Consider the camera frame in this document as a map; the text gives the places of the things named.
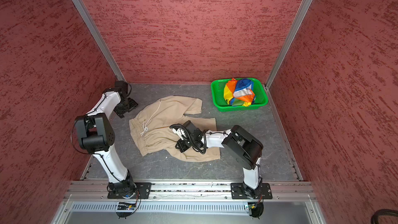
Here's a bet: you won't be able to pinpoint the right circuit board with wires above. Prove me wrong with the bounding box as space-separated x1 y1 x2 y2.
248 196 264 219

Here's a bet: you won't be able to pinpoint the slotted cable duct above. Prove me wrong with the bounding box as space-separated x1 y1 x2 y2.
70 201 249 215

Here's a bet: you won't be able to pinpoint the multicolour shorts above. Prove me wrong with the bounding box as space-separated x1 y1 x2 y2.
223 78 256 107

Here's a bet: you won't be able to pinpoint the left circuit board with wires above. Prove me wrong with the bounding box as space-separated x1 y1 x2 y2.
116 190 142 219

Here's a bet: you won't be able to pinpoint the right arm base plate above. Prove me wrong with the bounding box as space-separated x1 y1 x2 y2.
230 183 273 200

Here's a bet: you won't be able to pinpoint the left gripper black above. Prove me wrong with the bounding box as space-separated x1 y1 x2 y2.
113 97 138 118

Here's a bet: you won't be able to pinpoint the circuit board with wires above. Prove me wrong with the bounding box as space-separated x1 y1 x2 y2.
116 190 142 219
248 196 264 219

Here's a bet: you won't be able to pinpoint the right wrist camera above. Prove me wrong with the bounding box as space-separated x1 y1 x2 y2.
173 128 189 141

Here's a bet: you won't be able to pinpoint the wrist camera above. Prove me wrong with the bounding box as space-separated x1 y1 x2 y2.
115 80 130 97
173 128 189 141

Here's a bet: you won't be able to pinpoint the right aluminium corner post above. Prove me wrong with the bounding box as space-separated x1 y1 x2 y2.
264 0 313 91

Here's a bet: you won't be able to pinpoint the black cable bottom right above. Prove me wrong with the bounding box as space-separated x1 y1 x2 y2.
370 208 398 224

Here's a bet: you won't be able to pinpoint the aluminium corner post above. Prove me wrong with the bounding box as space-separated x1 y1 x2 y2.
72 0 126 81
264 0 313 91

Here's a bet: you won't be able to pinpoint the left aluminium corner post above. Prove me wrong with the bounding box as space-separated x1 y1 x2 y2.
72 0 126 81

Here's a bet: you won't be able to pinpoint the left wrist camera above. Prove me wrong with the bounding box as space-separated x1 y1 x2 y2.
115 80 130 97

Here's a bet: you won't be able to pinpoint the green plastic basket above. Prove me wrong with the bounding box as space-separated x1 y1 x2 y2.
211 78 268 112

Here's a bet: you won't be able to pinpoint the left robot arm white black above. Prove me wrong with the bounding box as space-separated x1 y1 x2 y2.
73 85 139 199

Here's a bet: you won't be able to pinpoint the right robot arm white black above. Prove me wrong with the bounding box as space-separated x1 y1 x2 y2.
170 120 263 201

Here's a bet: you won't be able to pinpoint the beige shorts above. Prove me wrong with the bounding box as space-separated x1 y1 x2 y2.
129 95 221 162

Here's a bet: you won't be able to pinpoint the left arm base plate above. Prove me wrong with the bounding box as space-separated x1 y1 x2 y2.
107 182 152 200

